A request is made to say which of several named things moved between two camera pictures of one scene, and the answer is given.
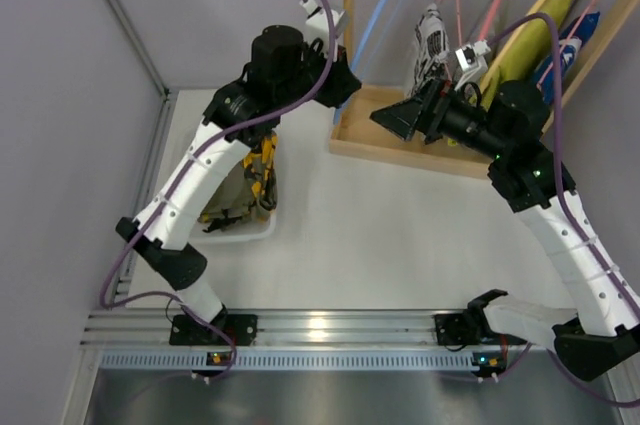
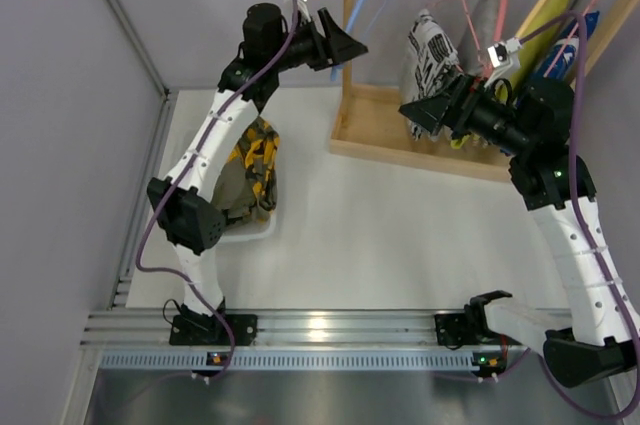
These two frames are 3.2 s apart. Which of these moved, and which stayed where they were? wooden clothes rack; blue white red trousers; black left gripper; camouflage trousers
Moved: black left gripper
Stayed: camouflage trousers; blue white red trousers; wooden clothes rack
